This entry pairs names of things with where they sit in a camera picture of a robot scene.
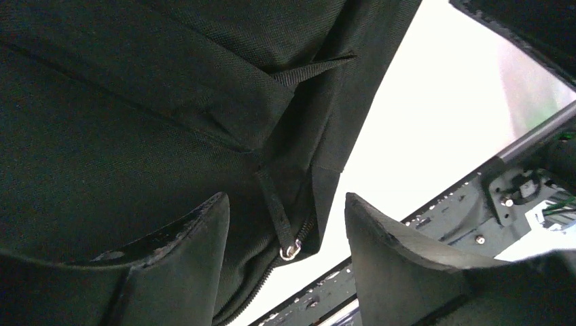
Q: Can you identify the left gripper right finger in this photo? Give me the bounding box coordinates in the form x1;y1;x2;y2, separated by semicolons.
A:
345;193;575;325

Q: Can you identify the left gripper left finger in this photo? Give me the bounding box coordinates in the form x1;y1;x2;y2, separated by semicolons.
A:
1;192;230;325

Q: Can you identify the black backpack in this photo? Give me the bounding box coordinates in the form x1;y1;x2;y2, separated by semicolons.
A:
1;1;420;325

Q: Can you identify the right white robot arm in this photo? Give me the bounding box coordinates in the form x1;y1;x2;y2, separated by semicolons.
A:
450;0;575;90

